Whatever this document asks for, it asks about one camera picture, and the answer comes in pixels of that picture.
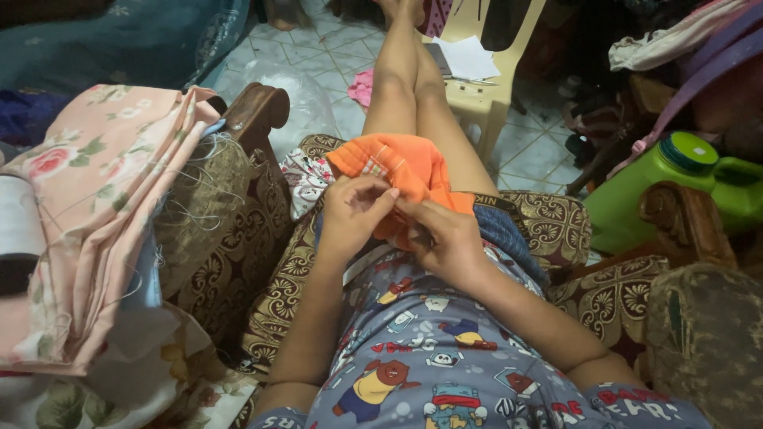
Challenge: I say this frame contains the person's right hand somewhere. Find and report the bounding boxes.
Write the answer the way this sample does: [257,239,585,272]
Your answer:
[395,199,497,288]

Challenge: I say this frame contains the person's left hand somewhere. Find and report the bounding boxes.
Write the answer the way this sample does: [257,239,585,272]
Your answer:
[316,174,401,261]

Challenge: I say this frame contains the orange fabric garment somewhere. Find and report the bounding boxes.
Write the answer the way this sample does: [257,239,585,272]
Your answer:
[326,133,476,251]

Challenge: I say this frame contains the white patterned cloth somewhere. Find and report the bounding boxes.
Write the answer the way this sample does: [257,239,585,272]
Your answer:
[279,148,336,221]

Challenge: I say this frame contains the blue denim shorts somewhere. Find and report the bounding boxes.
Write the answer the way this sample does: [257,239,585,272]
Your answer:
[473,204,552,290]

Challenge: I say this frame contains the brown patterned armchair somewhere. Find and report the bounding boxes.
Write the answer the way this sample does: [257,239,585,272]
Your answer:
[154,82,763,429]

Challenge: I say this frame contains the cartoon print blue shirt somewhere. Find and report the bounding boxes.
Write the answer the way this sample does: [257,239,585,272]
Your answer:
[247,241,713,429]

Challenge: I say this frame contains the clear plastic bag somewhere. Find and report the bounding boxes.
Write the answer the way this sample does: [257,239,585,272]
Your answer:
[216,60,337,162]

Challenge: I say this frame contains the pink cloth scrap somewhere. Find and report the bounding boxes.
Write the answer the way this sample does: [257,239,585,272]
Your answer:
[347,68,374,109]

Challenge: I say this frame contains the loose white thread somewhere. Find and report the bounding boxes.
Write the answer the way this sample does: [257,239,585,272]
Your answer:
[149,131,248,233]

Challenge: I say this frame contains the cream plastic chair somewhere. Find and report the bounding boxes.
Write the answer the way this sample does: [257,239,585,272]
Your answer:
[421,0,546,164]

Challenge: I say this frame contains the black phone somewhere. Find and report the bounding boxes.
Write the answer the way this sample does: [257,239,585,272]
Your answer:
[424,43,454,77]

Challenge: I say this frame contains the white paper sheets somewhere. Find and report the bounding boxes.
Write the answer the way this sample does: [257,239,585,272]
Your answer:
[430,35,502,81]

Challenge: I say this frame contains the green plastic jug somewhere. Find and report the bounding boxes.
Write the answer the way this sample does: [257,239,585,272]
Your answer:
[583,131,763,255]

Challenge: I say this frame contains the pink floral fabric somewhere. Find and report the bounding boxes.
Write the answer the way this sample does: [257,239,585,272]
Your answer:
[0,84,221,376]

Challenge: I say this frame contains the heap of clothes and bags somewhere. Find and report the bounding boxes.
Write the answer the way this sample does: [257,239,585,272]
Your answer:
[515,0,763,197]

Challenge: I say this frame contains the floral cushion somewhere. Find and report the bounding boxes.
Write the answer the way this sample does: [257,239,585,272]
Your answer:
[0,301,260,429]

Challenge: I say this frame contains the teal blanket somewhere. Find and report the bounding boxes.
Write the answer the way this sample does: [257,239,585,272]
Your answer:
[0,0,251,96]

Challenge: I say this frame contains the white thread spool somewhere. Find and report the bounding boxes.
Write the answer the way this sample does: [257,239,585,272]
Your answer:
[0,173,47,296]

